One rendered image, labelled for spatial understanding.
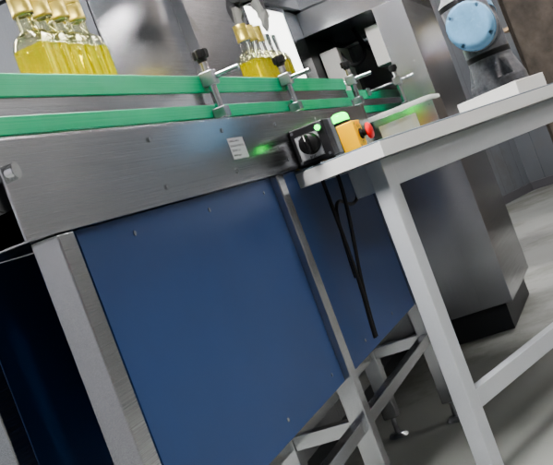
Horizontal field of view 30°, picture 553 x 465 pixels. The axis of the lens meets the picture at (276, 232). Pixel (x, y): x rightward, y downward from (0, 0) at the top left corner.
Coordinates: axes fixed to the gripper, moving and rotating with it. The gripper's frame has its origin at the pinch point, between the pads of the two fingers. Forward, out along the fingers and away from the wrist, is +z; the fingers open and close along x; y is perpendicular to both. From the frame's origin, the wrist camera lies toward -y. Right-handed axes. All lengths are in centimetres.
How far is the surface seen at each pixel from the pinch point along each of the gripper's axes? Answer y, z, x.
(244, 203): -88, 43, -14
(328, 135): -55, 35, -24
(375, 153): -61, 42, -33
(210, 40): -1.4, -2.3, 11.9
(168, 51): -25.2, 0.3, 14.9
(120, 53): -52, 2, 15
